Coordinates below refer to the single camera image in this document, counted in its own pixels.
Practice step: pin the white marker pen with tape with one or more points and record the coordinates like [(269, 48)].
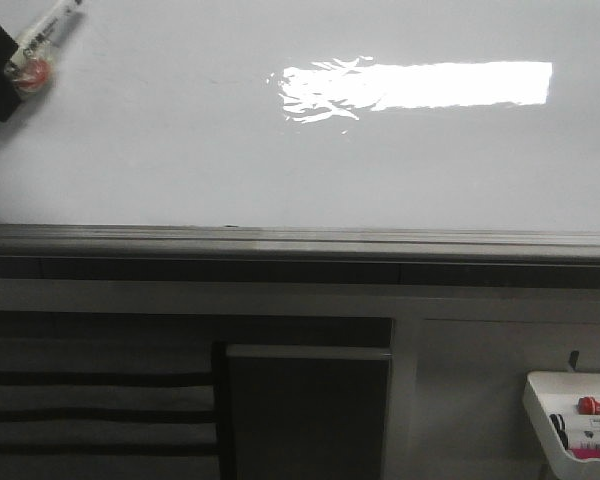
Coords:
[(31, 67)]

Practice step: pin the white whiteboard surface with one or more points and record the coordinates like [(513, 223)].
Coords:
[(435, 115)]

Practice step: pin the grey slatted panel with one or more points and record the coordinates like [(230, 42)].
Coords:
[(101, 396)]

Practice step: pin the dark grey panel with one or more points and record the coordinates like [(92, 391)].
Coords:
[(309, 418)]

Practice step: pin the black tray hook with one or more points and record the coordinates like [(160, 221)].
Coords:
[(573, 361)]

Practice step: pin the white plastic marker tray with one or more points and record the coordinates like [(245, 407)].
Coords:
[(548, 393)]

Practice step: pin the black capped marker in tray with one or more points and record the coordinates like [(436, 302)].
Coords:
[(577, 432)]

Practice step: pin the red capped marker in tray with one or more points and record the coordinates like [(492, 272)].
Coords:
[(589, 405)]

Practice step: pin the pink labelled marker in tray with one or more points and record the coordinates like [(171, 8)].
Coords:
[(585, 450)]

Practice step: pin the grey whiteboard frame rail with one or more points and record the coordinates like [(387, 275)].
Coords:
[(301, 255)]

